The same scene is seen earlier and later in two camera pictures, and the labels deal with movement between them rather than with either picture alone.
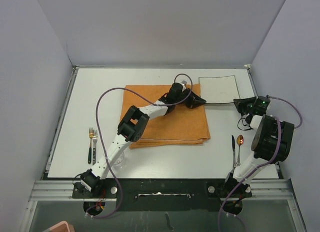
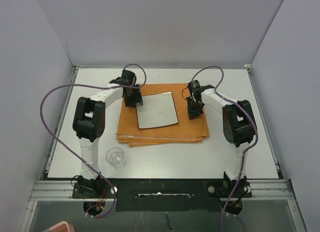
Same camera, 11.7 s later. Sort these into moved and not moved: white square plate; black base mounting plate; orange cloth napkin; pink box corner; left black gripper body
Moved: white square plate; left black gripper body
Not moved: black base mounting plate; orange cloth napkin; pink box corner
